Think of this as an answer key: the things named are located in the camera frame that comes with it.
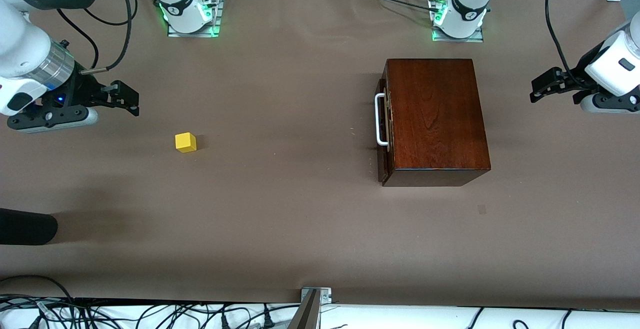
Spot yellow wooden block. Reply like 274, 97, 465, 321
175, 132, 197, 154

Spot wooden drawer with white handle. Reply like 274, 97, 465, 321
374, 66, 397, 186

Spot dark brown wooden cabinet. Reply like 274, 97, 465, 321
381, 58, 492, 188

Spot black cylinder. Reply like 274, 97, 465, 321
0, 208, 59, 246

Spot brown table cover mat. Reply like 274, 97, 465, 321
0, 0, 640, 311

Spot white panel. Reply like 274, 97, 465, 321
0, 296, 640, 329

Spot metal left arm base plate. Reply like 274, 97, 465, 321
431, 26, 485, 43

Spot black cable loop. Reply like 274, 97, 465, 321
0, 275, 76, 315

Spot tangled black cables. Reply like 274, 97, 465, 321
0, 294, 301, 329

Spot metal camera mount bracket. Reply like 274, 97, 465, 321
287, 287, 332, 329

